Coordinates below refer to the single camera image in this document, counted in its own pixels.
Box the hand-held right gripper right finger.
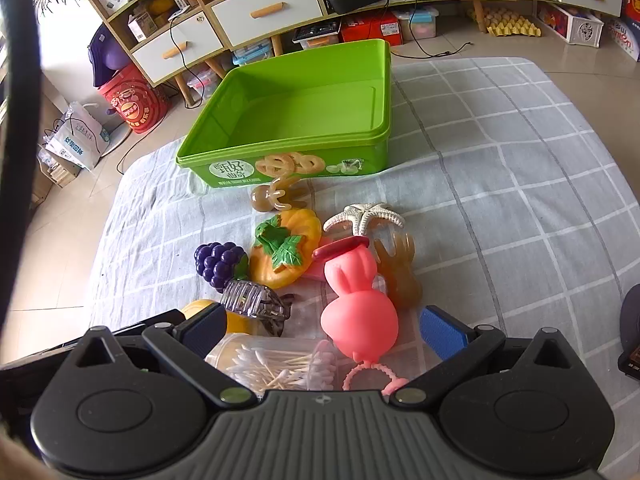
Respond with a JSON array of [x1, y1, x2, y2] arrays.
[[389, 305, 583, 408]]

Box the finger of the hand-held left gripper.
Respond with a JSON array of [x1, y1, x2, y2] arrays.
[[0, 342, 77, 376], [113, 309, 187, 337]]

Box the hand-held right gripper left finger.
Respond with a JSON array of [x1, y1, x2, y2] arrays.
[[65, 304, 258, 408]]

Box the yellow toy fruit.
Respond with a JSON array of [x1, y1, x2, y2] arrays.
[[181, 299, 256, 336]]

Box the dark translucent hair clip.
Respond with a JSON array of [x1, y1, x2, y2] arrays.
[[221, 280, 296, 338]]

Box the large amber claw massager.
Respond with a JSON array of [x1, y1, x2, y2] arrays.
[[372, 232, 423, 309]]

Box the clear cotton swab container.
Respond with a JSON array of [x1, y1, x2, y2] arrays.
[[205, 332, 341, 393]]

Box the pink rabbit toy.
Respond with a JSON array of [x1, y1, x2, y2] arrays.
[[320, 246, 408, 393]]

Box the green plastic box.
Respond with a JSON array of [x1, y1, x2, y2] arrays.
[[176, 38, 392, 192]]

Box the purple toy grapes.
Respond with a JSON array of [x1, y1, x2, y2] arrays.
[[194, 241, 250, 294]]

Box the pink red soap box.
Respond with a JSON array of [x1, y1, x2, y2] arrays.
[[302, 237, 372, 282]]

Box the orange toy pumpkin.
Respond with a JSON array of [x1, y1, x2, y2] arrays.
[[248, 210, 322, 290]]

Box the small amber claw massager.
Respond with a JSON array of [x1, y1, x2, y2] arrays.
[[250, 176, 307, 213]]

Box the white starfish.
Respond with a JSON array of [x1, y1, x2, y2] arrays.
[[322, 202, 405, 237]]

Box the grey checked bedsheet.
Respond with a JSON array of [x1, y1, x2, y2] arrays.
[[90, 55, 640, 401]]

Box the dark round object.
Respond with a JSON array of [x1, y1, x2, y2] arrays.
[[617, 282, 640, 376]]

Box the white plastic bag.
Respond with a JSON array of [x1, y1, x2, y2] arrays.
[[44, 101, 112, 171]]

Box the red patterned bag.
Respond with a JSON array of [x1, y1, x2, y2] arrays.
[[97, 64, 171, 134]]

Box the purple bag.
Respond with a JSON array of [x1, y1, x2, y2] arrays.
[[87, 22, 132, 88]]

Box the small white box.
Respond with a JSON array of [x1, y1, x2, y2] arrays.
[[127, 12, 158, 41]]

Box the clear storage box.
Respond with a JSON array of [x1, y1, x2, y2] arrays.
[[400, 5, 441, 43]]

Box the red cardboard box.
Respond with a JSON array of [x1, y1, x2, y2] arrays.
[[341, 11, 403, 47]]

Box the yellow egg tray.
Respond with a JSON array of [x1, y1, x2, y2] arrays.
[[467, 2, 536, 39]]

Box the red blue printed box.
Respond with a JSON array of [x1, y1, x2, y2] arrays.
[[620, 0, 640, 61]]

